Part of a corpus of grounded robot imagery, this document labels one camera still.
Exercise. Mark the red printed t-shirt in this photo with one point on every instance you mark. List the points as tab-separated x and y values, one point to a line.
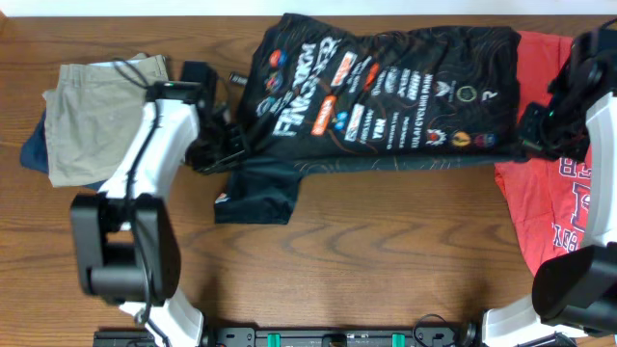
548	200

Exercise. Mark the black cycling jersey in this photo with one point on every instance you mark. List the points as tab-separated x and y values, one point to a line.
321	100

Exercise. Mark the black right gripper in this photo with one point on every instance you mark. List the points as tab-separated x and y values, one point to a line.
532	125

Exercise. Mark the folded navy blue garment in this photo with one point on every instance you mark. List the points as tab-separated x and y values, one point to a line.
34	149

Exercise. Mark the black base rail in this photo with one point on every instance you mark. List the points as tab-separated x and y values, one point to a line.
425	333

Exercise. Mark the folded khaki shorts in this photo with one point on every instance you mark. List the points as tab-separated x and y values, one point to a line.
92	117

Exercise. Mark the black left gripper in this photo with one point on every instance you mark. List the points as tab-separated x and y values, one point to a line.
236	145

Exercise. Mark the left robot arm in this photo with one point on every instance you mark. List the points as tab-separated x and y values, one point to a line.
126	251

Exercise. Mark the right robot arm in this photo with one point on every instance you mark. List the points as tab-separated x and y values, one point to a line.
575	293

